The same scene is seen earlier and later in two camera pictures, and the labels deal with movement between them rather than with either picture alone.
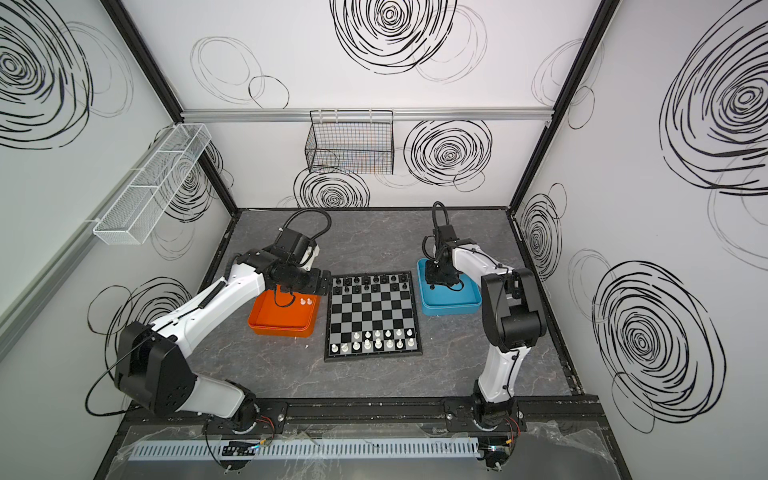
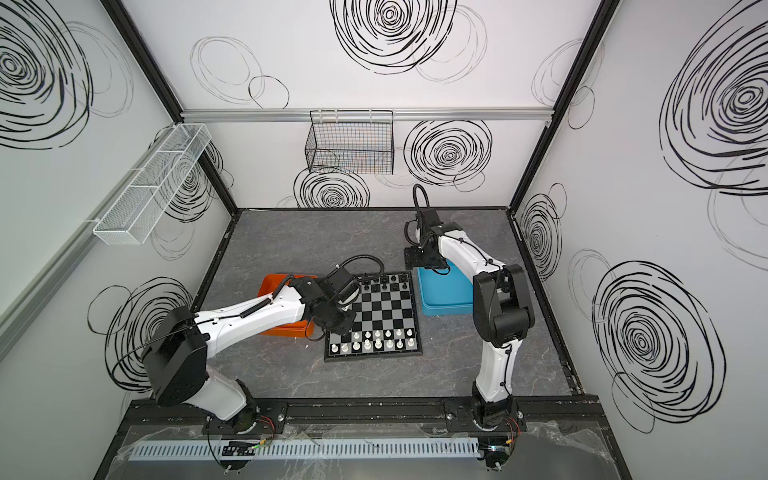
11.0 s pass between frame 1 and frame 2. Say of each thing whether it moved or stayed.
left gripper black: moved
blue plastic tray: stayed
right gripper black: moved
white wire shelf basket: stayed
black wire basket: stayed
